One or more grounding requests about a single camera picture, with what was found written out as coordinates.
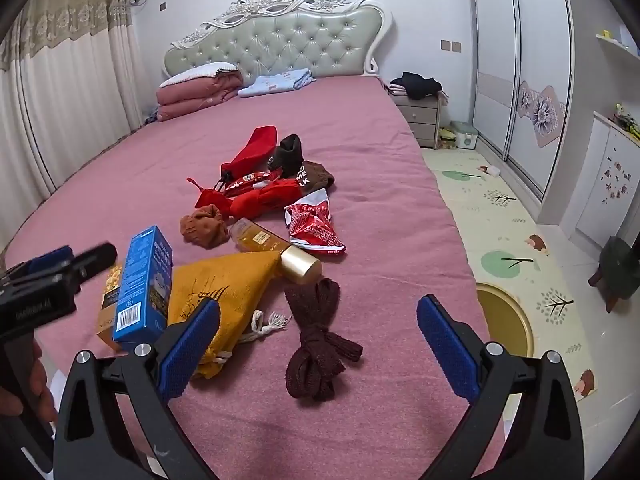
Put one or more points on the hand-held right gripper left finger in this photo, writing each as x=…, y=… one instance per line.
x=192, y=345

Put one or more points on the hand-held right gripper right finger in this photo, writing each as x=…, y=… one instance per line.
x=447, y=350

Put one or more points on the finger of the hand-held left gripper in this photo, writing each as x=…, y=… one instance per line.
x=95, y=260
x=50, y=259

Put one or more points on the round gold-lined bin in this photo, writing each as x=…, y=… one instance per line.
x=505, y=322

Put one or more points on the red candy wrapper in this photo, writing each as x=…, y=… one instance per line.
x=247, y=182

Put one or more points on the person's left hand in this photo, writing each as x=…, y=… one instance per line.
x=42, y=390

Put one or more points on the yellow snack box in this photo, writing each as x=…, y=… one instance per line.
x=106, y=310

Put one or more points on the blue carton box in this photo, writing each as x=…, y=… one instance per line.
x=142, y=290

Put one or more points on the orange-brown sock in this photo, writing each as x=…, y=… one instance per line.
x=202, y=227

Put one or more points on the dark maroon knit scarf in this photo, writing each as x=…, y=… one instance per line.
x=317, y=345

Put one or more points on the amber bottle with gold cap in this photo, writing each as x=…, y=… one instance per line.
x=275, y=250

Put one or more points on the tree-print play mat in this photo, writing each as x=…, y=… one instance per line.
x=510, y=240

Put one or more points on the red cloth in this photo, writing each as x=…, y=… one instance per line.
x=267, y=199

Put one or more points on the red and white snack bag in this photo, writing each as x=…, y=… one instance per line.
x=312, y=227

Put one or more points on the beige curtain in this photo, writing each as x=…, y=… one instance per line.
x=65, y=90

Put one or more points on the small white floor item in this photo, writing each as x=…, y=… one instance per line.
x=492, y=170

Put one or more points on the dark green stool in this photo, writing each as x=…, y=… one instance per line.
x=617, y=267

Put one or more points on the folded pink quilt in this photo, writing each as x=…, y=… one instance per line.
x=192, y=97

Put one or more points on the red fabric pouch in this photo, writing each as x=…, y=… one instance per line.
x=252, y=152

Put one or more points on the brown sock with white letters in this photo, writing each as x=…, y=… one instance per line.
x=314, y=177

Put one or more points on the dark grey knit sock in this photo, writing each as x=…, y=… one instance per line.
x=287, y=156

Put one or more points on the white pillow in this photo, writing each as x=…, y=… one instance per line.
x=200, y=74

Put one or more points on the white box with green lid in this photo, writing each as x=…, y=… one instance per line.
x=462, y=135

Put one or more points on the grey nightstand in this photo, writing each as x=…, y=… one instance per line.
x=422, y=120

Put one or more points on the white low cabinet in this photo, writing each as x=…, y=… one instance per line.
x=605, y=180

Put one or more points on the folded light blue cloth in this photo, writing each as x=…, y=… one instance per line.
x=275, y=82

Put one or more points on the black clothes pile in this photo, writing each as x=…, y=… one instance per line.
x=415, y=85

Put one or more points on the white flower-print wardrobe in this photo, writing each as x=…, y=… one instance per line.
x=520, y=85

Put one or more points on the toys on cabinet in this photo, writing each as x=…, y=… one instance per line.
x=627, y=122

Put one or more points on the tufted green headboard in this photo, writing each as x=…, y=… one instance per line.
x=290, y=45

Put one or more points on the white corner shelf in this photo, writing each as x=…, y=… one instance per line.
x=620, y=55

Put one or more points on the wall switch plate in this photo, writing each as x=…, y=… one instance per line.
x=450, y=45

